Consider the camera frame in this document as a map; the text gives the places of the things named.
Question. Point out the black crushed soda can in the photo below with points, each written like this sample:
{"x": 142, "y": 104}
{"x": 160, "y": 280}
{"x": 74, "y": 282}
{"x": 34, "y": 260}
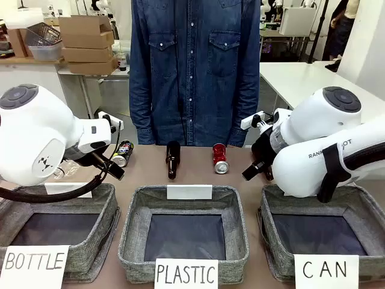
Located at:
{"x": 124, "y": 150}

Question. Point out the flat cardboard box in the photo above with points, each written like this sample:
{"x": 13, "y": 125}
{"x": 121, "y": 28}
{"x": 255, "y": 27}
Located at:
{"x": 87, "y": 54}
{"x": 93, "y": 67}
{"x": 87, "y": 40}

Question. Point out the white table with metal legs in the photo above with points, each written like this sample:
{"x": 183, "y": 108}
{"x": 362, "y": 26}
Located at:
{"x": 87, "y": 87}

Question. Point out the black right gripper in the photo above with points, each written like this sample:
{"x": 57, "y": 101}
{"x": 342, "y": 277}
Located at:
{"x": 261, "y": 150}

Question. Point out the black mesh basket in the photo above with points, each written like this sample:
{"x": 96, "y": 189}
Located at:
{"x": 43, "y": 34}

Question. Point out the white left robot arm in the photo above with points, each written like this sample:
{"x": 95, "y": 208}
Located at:
{"x": 30, "y": 135}

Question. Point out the black tripod pole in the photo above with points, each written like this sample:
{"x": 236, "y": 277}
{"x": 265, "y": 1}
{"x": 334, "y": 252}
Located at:
{"x": 318, "y": 30}

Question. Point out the person's left forearm denim sleeve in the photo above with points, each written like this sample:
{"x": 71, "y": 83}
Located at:
{"x": 245, "y": 114}

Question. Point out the white box in background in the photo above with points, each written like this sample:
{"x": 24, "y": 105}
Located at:
{"x": 297, "y": 21}

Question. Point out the blank white card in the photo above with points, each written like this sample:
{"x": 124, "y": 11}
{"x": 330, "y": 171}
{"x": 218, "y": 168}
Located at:
{"x": 189, "y": 192}
{"x": 66, "y": 189}

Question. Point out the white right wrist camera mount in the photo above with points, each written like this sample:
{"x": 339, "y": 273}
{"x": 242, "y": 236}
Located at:
{"x": 248, "y": 122}

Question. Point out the dark bottle on background table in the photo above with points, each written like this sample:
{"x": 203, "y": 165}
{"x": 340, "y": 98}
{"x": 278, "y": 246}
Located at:
{"x": 122, "y": 63}

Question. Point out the white paper sign BOTTLE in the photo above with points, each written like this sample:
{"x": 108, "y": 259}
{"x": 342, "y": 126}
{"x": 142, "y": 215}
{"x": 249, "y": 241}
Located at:
{"x": 33, "y": 268}

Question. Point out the grey fabric basket bottle label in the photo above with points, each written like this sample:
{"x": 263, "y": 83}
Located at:
{"x": 99, "y": 228}

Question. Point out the large white table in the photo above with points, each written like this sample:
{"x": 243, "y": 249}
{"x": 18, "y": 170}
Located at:
{"x": 300, "y": 81}

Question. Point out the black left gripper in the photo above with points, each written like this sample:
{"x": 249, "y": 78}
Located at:
{"x": 97, "y": 158}

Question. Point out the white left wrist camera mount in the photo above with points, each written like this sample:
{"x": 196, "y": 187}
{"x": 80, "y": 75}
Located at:
{"x": 115, "y": 121}

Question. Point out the open cardboard box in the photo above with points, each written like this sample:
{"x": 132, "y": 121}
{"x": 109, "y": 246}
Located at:
{"x": 84, "y": 24}

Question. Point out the person's torso denim shirt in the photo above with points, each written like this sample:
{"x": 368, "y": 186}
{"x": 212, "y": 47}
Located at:
{"x": 195, "y": 60}

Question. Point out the white paper sign PLASTIC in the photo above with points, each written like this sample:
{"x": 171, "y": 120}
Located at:
{"x": 186, "y": 274}

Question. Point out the red crushed soda can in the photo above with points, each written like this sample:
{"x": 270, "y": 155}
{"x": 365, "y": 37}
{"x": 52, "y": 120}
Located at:
{"x": 221, "y": 159}

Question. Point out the white foam block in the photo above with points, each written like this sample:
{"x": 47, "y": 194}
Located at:
{"x": 24, "y": 18}

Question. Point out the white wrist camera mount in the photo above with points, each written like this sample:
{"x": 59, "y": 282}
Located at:
{"x": 248, "y": 122}
{"x": 115, "y": 121}

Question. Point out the clear plastic bottle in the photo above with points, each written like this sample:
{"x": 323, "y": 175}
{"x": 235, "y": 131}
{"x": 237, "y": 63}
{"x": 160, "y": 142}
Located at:
{"x": 68, "y": 168}

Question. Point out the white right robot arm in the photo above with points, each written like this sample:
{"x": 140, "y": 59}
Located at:
{"x": 300, "y": 168}

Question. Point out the background person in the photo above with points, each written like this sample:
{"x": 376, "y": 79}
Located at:
{"x": 343, "y": 30}

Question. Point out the person's right forearm denim sleeve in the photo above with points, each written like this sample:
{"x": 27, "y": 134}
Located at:
{"x": 141, "y": 114}

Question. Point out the white cabinet with wooden top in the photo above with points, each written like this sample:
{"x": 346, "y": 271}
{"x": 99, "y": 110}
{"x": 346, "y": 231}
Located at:
{"x": 30, "y": 75}

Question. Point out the grey fabric basket plastic label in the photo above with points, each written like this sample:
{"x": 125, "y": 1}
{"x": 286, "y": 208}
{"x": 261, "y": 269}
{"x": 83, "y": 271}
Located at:
{"x": 138, "y": 210}

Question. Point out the white paper sign CAN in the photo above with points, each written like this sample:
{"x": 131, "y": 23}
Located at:
{"x": 326, "y": 271}

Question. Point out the grey fabric basket can label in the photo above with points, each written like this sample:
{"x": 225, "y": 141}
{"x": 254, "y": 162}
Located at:
{"x": 370, "y": 216}

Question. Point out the clear plastic storage bin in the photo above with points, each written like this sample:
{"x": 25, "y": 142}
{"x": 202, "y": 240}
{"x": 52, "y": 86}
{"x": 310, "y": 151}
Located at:
{"x": 45, "y": 51}

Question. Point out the background white robot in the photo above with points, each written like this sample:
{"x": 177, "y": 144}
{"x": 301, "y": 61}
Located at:
{"x": 270, "y": 7}
{"x": 100, "y": 5}

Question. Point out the small brown cardboard box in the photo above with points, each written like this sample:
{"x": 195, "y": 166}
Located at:
{"x": 18, "y": 43}

